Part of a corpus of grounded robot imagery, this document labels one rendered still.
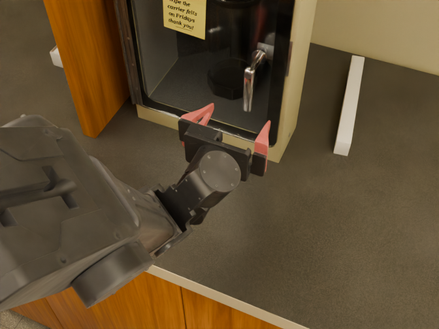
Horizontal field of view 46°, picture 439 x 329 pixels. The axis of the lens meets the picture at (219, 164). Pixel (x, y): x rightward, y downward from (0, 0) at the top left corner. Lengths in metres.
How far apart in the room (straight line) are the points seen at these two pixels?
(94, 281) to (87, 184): 0.05
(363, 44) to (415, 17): 0.14
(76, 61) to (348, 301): 0.62
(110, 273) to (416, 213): 0.80
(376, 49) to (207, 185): 0.80
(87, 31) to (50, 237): 0.76
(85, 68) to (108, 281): 0.74
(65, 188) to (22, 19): 1.22
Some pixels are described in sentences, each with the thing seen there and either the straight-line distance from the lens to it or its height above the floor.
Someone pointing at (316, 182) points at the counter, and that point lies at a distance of 1.01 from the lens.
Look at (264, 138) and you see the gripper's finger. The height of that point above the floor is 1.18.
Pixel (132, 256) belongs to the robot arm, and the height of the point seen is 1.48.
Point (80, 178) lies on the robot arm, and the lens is 0.29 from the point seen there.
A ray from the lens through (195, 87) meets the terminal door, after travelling 0.96.
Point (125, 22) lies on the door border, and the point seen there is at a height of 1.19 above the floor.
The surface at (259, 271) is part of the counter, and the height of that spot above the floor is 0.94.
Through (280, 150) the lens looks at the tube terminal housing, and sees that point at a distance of 1.00.
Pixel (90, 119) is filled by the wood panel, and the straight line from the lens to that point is 1.06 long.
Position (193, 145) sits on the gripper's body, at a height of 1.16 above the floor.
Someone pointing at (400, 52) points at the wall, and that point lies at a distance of 1.33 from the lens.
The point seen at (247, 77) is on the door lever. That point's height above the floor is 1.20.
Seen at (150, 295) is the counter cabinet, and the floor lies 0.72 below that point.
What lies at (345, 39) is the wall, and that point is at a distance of 1.33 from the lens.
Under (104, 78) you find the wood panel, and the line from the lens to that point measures 1.06.
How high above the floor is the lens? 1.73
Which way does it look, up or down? 51 degrees down
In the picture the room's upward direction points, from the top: straight up
